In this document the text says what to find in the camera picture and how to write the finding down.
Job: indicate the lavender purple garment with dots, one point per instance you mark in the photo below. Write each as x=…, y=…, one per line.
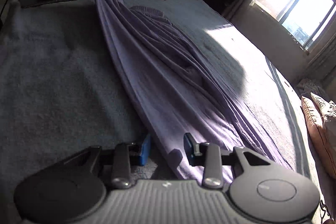
x=186, y=69

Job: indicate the grey bed blanket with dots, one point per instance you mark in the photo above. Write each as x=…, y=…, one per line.
x=60, y=92

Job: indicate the orange pillow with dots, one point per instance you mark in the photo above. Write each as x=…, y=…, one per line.
x=320, y=139

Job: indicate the grey patterned pillow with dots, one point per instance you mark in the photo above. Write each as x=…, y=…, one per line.
x=327, y=111

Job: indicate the window with frame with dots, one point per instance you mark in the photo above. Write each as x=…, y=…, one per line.
x=305, y=20

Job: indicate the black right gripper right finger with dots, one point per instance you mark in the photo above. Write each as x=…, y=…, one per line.
x=261, y=188

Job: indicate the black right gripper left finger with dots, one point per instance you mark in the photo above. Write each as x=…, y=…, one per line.
x=76, y=187

